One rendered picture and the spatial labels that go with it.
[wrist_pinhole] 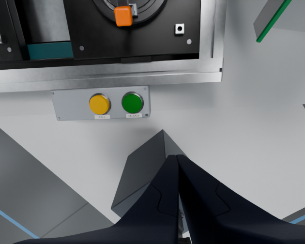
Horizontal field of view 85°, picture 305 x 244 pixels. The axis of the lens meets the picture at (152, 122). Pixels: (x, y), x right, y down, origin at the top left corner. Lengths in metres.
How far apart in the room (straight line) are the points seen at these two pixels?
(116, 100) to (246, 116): 0.35
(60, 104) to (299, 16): 0.45
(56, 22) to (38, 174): 1.67
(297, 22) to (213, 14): 0.13
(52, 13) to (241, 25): 0.42
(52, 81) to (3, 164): 1.77
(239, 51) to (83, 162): 0.54
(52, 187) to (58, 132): 1.47
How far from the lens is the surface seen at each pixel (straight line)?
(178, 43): 0.34
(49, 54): 0.42
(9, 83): 0.46
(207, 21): 0.36
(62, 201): 2.06
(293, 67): 0.56
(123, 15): 0.24
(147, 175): 0.33
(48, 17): 0.46
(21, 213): 2.42
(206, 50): 0.36
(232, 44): 0.48
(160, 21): 0.34
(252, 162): 0.60
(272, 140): 0.59
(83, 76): 0.38
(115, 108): 0.37
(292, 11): 0.37
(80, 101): 0.39
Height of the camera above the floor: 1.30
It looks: 71 degrees down
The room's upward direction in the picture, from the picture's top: 175 degrees counter-clockwise
